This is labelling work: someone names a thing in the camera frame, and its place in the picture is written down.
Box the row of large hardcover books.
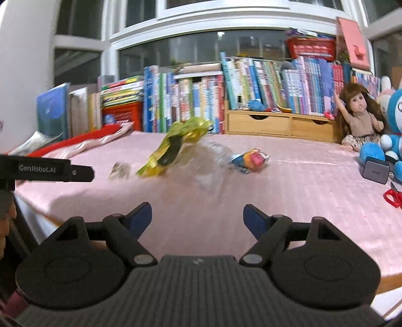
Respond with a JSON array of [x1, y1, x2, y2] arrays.
[[36, 82, 103, 141]]

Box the clear plastic bag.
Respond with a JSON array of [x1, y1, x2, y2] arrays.
[[188, 141, 240, 190]]

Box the red plastic crate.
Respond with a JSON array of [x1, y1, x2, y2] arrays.
[[102, 101, 144, 131]]

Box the flat stack of books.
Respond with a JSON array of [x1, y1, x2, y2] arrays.
[[100, 75, 145, 108]]

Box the blue cat plush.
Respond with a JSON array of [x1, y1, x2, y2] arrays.
[[360, 89, 402, 183]]

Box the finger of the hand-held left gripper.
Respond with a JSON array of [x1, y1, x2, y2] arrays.
[[0, 155, 95, 183]]

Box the white window frame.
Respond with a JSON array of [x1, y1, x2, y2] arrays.
[[52, 0, 402, 104]]

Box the row of small books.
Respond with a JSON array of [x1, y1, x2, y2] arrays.
[[350, 69, 381, 98]]

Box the brown-haired doll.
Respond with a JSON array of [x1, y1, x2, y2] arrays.
[[333, 82, 385, 152]]

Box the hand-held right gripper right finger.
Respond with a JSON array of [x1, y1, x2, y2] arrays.
[[239, 204, 352, 267]]

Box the colourful snack wrapper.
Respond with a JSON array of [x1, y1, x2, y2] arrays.
[[229, 148, 271, 174]]

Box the pink house-shaped box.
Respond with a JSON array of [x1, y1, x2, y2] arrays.
[[336, 17, 371, 71]]

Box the red-handled scissors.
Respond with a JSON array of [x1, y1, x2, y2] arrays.
[[382, 181, 402, 209]]

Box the red plastic basket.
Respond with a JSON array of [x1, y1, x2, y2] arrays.
[[286, 36, 337, 62]]

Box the red and white cloth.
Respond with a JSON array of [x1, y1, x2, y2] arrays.
[[41, 122, 134, 161]]

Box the white rabbit plush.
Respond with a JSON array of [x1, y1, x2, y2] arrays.
[[375, 75, 397, 111]]

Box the yellow green foil snack bag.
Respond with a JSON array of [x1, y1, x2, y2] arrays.
[[136, 117, 214, 177]]

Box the row of thin colourful books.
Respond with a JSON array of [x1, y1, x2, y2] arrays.
[[220, 52, 345, 117]]

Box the row of tall picture books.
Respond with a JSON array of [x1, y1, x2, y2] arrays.
[[143, 64, 227, 134]]

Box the crumpled grey foil wrapper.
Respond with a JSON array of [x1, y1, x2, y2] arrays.
[[108, 162, 133, 182]]

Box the person's left hand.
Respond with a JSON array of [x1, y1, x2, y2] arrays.
[[0, 204, 17, 260]]

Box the silver foil bag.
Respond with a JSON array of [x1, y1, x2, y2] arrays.
[[6, 130, 64, 156]]

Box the wooden drawer organizer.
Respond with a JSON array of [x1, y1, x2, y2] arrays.
[[225, 108, 343, 144]]

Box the red fabric cover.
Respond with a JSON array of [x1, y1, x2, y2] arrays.
[[28, 124, 123, 158]]

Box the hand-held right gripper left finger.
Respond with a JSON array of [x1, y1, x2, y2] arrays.
[[44, 202, 158, 268]]

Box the grey power bank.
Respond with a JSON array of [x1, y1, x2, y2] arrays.
[[361, 159, 391, 186]]

